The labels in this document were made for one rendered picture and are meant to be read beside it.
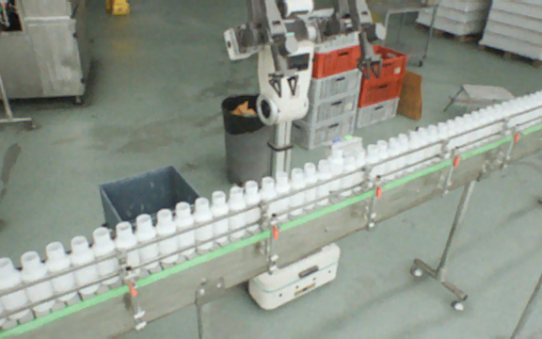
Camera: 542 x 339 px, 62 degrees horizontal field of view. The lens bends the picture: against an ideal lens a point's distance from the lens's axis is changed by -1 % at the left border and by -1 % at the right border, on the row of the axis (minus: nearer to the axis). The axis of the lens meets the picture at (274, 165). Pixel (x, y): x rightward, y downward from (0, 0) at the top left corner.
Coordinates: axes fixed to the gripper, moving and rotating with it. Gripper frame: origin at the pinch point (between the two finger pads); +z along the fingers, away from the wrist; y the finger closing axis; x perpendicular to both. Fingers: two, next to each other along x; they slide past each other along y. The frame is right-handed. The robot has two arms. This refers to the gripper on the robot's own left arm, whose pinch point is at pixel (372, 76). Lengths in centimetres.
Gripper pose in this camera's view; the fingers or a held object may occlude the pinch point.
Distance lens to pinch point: 206.5
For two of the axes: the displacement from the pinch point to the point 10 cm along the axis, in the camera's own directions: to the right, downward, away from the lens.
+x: -5.7, 0.4, 8.2
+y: 7.9, -2.2, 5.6
